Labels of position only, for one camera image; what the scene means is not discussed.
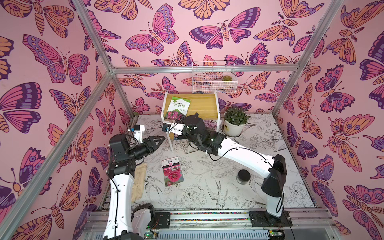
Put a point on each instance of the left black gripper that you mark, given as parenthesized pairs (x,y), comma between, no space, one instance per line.
(149,145)

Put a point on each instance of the green white seed packet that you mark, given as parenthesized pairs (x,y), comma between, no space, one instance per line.
(177,109)

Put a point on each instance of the red rose seed packet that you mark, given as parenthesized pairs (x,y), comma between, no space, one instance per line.
(172,171)

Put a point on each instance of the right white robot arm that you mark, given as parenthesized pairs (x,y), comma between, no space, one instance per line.
(272,169)

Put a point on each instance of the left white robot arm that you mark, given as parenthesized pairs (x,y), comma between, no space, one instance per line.
(122,224)

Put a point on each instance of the beige garden glove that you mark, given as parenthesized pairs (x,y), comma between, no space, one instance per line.
(139,182)

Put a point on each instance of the potted green plant white pot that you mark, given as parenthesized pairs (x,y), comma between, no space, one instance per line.
(234,121)

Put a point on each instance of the small succulent in basket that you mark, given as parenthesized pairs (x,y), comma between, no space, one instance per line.
(227,78)

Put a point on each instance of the small black round jar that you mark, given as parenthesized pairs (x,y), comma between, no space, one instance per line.
(243,177)

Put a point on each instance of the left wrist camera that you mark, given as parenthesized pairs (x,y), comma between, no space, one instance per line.
(137,132)

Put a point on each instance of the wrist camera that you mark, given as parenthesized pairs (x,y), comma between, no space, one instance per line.
(137,132)
(168,127)

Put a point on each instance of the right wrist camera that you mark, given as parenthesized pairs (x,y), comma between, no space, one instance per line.
(168,127)

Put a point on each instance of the white wire basket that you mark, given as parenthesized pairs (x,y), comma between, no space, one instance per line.
(207,79)

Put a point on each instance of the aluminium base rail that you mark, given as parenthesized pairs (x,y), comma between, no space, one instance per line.
(244,224)

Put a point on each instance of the aluminium frame bars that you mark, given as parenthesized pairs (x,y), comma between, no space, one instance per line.
(22,70)

